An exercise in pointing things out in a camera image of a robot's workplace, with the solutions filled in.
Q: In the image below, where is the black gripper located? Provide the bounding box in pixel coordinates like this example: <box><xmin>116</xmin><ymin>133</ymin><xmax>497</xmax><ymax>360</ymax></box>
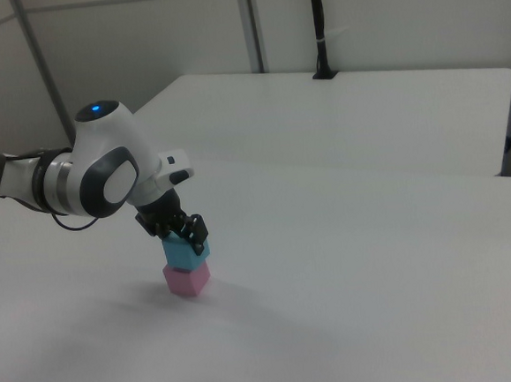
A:
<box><xmin>132</xmin><ymin>186</ymin><xmax>212</xmax><ymax>261</ymax></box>

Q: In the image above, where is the blue cube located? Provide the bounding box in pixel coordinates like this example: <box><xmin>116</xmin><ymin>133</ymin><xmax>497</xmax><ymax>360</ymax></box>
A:
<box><xmin>160</xmin><ymin>228</ymin><xmax>213</xmax><ymax>274</ymax></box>

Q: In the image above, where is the pink cube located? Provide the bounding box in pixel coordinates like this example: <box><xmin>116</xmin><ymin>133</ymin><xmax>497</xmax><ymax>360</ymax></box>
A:
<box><xmin>162</xmin><ymin>260</ymin><xmax>214</xmax><ymax>301</ymax></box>

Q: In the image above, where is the white adjoining table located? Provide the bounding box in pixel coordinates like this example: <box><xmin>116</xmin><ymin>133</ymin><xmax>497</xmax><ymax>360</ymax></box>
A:
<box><xmin>124</xmin><ymin>49</ymin><xmax>511</xmax><ymax>206</ymax></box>

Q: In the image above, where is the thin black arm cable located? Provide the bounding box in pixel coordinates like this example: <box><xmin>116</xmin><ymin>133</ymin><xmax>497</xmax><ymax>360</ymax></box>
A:
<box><xmin>0</xmin><ymin>185</ymin><xmax>101</xmax><ymax>237</ymax></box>

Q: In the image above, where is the grey double partition post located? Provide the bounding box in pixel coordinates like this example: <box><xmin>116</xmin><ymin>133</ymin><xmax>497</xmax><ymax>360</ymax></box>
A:
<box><xmin>234</xmin><ymin>0</ymin><xmax>270</xmax><ymax>75</ymax></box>

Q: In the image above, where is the grey slanted partition post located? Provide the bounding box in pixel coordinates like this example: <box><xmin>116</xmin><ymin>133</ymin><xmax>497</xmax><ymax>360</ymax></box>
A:
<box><xmin>9</xmin><ymin>0</ymin><xmax>79</xmax><ymax>152</ymax></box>

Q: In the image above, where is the black cable pole with base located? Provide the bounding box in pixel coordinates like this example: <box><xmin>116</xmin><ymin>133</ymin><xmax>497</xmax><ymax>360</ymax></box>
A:
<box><xmin>306</xmin><ymin>0</ymin><xmax>341</xmax><ymax>82</ymax></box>

